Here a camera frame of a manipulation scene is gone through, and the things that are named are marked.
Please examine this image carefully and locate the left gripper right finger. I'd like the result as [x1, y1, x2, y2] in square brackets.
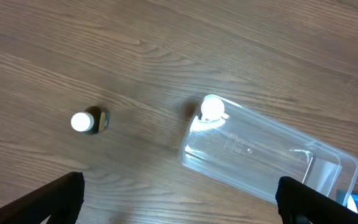
[275, 176, 358, 224]

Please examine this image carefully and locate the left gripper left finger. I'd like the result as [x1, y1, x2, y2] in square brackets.
[0, 172, 85, 224]

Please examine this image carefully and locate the clear plastic container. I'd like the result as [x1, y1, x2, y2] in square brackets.
[180, 96, 358, 205]

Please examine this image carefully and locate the dark bottle white cap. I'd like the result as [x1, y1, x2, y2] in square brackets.
[70, 106, 109, 135]

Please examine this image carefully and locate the orange tube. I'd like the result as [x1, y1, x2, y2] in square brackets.
[200, 95, 229, 121]

